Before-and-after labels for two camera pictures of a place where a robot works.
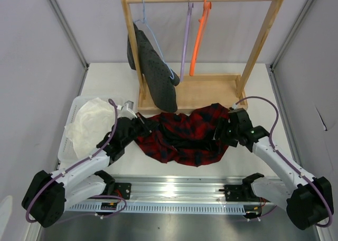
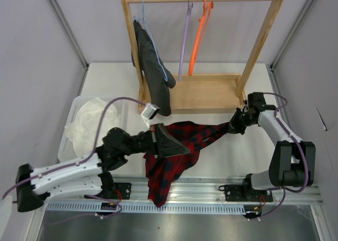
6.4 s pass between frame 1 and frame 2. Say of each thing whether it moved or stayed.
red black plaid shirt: moved
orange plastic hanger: stayed
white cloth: stayed
